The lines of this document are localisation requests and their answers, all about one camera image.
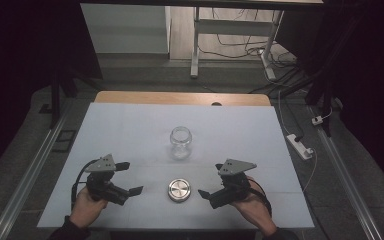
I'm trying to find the metal floor rail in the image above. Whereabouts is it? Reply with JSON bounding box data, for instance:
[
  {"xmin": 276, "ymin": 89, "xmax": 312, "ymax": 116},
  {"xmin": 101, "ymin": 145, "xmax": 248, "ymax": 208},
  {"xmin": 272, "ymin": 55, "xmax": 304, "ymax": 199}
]
[
  {"xmin": 307, "ymin": 105, "xmax": 384, "ymax": 240},
  {"xmin": 0, "ymin": 108, "xmax": 72, "ymax": 240}
]

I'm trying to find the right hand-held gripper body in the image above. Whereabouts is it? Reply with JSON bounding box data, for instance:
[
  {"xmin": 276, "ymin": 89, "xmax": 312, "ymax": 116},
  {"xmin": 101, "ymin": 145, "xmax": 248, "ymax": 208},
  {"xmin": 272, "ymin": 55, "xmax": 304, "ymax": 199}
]
[{"xmin": 208, "ymin": 158, "xmax": 258, "ymax": 210}]

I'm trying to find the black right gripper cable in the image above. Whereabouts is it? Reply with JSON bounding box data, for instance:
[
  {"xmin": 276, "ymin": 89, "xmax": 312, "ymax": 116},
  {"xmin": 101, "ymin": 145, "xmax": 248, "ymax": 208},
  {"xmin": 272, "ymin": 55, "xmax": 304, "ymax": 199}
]
[{"xmin": 246, "ymin": 178, "xmax": 274, "ymax": 218}]

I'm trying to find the white table cover sheet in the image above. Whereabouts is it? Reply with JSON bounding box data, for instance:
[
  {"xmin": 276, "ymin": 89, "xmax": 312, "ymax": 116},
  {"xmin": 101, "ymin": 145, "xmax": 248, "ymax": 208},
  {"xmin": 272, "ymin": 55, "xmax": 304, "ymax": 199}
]
[{"xmin": 36, "ymin": 101, "xmax": 316, "ymax": 231}]

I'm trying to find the round silver metal lid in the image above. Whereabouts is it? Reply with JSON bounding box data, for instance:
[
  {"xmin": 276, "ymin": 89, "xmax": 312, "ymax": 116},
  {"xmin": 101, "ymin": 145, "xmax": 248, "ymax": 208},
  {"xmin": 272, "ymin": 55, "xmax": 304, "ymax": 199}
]
[{"xmin": 167, "ymin": 178, "xmax": 192, "ymax": 204}]

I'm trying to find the white power strip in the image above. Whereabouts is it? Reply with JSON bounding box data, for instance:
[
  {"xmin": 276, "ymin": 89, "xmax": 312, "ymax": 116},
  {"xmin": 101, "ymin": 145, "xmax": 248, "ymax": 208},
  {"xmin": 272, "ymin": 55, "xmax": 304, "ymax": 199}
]
[{"xmin": 286, "ymin": 133, "xmax": 315, "ymax": 161}]

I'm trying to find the wooden table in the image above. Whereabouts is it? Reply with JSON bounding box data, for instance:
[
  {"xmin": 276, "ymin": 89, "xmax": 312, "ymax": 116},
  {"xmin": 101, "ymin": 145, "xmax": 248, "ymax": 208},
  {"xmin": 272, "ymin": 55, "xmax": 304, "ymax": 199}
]
[{"xmin": 93, "ymin": 90, "xmax": 272, "ymax": 107}]

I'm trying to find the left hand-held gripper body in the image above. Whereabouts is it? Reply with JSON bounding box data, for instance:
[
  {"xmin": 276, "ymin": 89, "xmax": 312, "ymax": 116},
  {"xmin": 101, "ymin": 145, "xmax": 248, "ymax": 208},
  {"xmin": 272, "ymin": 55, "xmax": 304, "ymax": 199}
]
[{"xmin": 85, "ymin": 153, "xmax": 130, "ymax": 206}]

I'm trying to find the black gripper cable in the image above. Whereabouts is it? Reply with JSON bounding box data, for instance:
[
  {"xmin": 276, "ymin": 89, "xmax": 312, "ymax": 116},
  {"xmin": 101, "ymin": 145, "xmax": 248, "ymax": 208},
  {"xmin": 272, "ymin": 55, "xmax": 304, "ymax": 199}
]
[
  {"xmin": 246, "ymin": 178, "xmax": 274, "ymax": 218},
  {"xmin": 70, "ymin": 159, "xmax": 100, "ymax": 212}
]

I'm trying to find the black rectangular floor frame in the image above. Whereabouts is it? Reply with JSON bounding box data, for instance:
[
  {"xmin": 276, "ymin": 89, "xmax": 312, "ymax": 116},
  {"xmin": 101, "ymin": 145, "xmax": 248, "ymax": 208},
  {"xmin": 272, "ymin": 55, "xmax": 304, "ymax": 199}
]
[{"xmin": 51, "ymin": 128, "xmax": 78, "ymax": 154}]

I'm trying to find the white metal desk frame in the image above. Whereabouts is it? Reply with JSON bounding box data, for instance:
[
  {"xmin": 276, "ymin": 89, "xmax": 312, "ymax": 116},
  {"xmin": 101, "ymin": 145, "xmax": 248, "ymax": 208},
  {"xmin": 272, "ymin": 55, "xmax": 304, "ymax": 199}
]
[{"xmin": 189, "ymin": 6, "xmax": 285, "ymax": 81}]

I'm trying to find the clear glass jar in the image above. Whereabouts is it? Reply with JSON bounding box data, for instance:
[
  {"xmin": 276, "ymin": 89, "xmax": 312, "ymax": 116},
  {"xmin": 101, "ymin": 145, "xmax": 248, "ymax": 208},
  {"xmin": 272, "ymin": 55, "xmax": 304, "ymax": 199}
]
[{"xmin": 168, "ymin": 125, "xmax": 194, "ymax": 161}]

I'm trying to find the black metal stand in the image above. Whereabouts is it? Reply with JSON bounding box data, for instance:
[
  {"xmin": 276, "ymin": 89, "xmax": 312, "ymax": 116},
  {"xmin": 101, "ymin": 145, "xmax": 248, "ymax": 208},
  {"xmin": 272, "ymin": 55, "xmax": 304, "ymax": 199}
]
[
  {"xmin": 304, "ymin": 64, "xmax": 335, "ymax": 138},
  {"xmin": 39, "ymin": 64, "xmax": 78, "ymax": 130}
]

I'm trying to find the thin white cable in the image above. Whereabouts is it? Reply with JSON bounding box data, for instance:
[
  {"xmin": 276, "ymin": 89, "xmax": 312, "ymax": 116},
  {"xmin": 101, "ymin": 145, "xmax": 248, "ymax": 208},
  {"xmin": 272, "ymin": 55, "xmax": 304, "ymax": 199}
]
[{"xmin": 301, "ymin": 147, "xmax": 319, "ymax": 194}]

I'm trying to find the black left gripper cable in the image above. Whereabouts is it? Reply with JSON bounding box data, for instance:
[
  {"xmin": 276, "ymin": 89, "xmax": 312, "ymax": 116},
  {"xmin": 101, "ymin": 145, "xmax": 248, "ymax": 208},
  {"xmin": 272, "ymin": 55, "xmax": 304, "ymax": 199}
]
[{"xmin": 70, "ymin": 159, "xmax": 100, "ymax": 212}]

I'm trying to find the person's right hand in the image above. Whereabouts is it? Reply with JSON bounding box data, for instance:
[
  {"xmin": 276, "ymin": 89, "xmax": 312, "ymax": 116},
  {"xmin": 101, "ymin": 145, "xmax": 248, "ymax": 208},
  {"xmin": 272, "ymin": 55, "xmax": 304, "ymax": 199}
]
[{"xmin": 231, "ymin": 189, "xmax": 278, "ymax": 237}]

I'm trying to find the tangle of black floor cables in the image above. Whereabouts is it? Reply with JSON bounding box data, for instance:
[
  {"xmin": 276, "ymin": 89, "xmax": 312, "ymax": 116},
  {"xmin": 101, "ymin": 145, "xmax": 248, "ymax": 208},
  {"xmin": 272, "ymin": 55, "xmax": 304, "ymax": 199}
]
[{"xmin": 198, "ymin": 8, "xmax": 311, "ymax": 96}]

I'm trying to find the person's left hand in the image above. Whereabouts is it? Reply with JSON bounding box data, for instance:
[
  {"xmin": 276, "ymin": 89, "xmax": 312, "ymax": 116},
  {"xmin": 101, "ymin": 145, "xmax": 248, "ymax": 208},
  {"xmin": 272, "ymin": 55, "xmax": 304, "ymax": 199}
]
[{"xmin": 69, "ymin": 186, "xmax": 110, "ymax": 230}]

